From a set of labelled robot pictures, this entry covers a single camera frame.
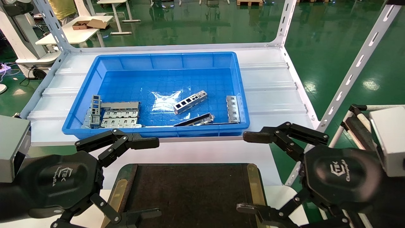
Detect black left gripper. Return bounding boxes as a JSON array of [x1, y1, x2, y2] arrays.
[[0, 128, 162, 228]]

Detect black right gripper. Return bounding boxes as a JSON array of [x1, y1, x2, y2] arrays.
[[236, 122, 405, 228]]

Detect upright grey metal cage part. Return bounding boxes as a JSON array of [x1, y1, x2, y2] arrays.
[[90, 95, 102, 128]]

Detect black container tray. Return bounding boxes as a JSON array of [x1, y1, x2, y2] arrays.
[[101, 163, 269, 228]]

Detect dark metal cage part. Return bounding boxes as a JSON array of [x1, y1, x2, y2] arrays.
[[173, 113, 215, 127]]

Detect white cart with black padding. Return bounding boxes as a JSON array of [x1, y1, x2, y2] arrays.
[[329, 104, 405, 228]]

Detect clear plastic film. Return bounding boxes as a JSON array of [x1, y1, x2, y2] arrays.
[[151, 90, 183, 113]]

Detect blue plastic bin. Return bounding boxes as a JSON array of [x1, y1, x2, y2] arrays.
[[62, 52, 250, 140]]

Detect black round floor device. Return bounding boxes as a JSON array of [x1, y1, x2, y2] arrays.
[[31, 66, 48, 80]]

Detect white table with cardboard box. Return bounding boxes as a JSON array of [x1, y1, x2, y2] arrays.
[[35, 16, 114, 48]]

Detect brown cardboard box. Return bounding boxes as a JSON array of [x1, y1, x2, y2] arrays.
[[72, 19, 108, 31]]

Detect white table with metal legs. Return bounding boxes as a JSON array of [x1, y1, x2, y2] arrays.
[[97, 0, 141, 35]]

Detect white machine stand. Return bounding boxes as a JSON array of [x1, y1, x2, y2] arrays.
[[0, 0, 61, 68]]

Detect person in yellow clothes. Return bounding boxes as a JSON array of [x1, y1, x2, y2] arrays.
[[48, 0, 77, 20]]

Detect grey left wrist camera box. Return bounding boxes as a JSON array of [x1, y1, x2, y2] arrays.
[[0, 115, 31, 184]]

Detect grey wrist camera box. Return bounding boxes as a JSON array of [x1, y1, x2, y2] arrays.
[[369, 106, 405, 177], [0, 115, 31, 184]]

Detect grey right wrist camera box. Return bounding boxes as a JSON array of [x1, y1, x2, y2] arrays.
[[369, 106, 405, 177]]

